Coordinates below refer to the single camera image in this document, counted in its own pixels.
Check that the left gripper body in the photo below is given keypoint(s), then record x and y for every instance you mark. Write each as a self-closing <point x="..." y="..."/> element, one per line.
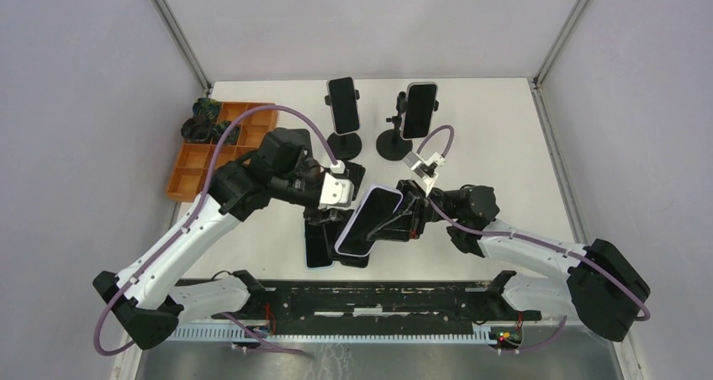
<point x="316" y="215"/>

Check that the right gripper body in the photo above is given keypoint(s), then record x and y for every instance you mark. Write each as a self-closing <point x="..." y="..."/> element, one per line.
<point x="424" y="213"/>

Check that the blue case phone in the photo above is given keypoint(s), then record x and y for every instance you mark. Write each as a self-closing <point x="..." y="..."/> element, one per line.
<point x="317" y="255"/>

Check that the black case phone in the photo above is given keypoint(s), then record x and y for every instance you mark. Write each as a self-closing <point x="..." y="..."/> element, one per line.
<point x="331" y="230"/>

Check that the lavender case phone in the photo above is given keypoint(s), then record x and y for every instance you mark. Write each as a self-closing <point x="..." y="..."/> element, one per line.
<point x="377" y="205"/>

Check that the black folding phone stand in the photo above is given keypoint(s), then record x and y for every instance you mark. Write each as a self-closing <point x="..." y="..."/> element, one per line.
<point x="355" y="174"/>

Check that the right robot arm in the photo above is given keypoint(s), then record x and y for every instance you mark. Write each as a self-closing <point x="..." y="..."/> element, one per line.
<point x="593" y="282"/>

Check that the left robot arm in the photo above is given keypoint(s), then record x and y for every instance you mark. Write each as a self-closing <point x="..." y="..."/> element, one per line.
<point x="146" y="298"/>

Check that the black pole stand right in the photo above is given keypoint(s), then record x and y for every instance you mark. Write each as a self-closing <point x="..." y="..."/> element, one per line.
<point x="390" y="145"/>

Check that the black pole stand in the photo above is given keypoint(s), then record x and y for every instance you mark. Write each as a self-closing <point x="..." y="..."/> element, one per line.
<point x="345" y="147"/>
<point x="390" y="145"/>

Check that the black pole stand left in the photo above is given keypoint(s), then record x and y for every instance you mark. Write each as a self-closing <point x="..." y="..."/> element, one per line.
<point x="345" y="147"/>

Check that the white case phone rear left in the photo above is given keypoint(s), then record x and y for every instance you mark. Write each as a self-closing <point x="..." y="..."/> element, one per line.
<point x="342" y="96"/>

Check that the white case phone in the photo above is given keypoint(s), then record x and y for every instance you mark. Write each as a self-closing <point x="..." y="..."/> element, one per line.
<point x="342" y="96"/>
<point x="420" y="104"/>

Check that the white case phone rear right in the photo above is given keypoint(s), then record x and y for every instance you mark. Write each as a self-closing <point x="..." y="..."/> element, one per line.
<point x="420" y="104"/>

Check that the dark patterned scrunchie right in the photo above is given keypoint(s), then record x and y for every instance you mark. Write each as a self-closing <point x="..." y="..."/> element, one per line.
<point x="220" y="127"/>

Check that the dark patterned scrunchie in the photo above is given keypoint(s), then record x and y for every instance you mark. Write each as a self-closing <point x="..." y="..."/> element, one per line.
<point x="197" y="130"/>
<point x="207" y="108"/>
<point x="220" y="127"/>

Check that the orange compartment tray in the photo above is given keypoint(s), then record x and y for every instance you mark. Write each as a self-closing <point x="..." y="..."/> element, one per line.
<point x="195" y="160"/>

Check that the dark patterned scrunchie left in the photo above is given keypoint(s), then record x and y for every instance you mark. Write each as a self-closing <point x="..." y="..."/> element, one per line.
<point x="197" y="130"/>

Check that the dark patterned scrunchie top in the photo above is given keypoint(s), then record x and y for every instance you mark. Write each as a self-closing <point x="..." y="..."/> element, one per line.
<point x="207" y="108"/>

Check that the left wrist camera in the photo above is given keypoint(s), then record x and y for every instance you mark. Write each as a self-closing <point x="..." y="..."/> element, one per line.
<point x="337" y="189"/>

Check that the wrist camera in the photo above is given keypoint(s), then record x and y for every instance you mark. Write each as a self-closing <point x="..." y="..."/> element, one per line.
<point x="337" y="189"/>
<point x="423" y="171"/>

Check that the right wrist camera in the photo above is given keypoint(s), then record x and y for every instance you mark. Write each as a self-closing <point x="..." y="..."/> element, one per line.
<point x="423" y="171"/>

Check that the black mounting base plate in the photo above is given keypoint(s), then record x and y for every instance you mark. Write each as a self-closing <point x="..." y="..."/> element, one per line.
<point x="378" y="308"/>

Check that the white cable duct strip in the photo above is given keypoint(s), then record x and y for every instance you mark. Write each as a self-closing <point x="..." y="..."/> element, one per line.
<point x="227" y="332"/>

